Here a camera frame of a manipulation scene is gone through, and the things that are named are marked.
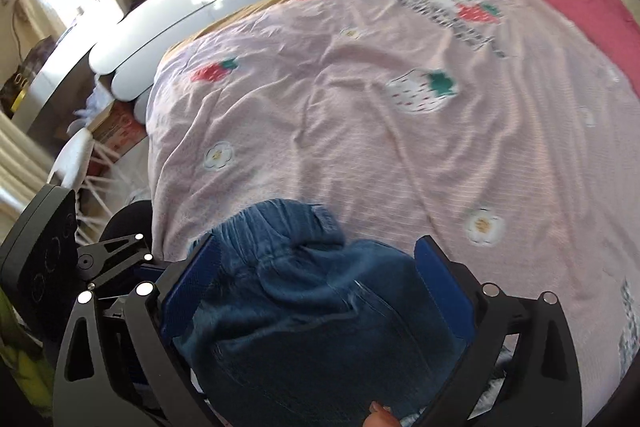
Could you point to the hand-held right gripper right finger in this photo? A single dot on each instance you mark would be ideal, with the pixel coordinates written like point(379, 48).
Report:
point(450, 287)

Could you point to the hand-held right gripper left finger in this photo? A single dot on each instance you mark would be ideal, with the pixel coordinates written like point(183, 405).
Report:
point(192, 292)

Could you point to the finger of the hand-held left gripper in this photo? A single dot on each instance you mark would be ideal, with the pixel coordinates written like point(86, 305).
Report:
point(150, 268)
point(110, 252)

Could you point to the blue denim pants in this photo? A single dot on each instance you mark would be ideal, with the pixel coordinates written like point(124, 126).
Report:
point(320, 322)

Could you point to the person's right hand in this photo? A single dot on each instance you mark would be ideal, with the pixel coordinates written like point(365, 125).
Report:
point(382, 414)

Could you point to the beige ribbed radiator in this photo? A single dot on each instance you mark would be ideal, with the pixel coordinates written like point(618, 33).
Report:
point(15, 157)

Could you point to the white drying rack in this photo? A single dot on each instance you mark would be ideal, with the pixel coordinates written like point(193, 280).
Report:
point(75, 157)

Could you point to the yellow green cloth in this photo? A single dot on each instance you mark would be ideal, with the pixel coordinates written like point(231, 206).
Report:
point(20, 357)

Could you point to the red printed cardboard box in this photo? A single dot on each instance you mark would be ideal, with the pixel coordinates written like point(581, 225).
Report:
point(120, 129)

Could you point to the pink strawberry printed blanket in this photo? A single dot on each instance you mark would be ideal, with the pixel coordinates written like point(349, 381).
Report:
point(400, 157)

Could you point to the grey desk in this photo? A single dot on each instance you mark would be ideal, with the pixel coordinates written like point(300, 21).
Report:
point(55, 82)

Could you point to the dark patterned bag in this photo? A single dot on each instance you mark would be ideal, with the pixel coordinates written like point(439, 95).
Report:
point(25, 77)

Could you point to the grey patterned cloth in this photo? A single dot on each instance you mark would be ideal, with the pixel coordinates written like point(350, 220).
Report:
point(629, 332)

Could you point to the white curved bed footboard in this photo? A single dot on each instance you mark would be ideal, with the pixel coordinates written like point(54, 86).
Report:
point(200, 7)

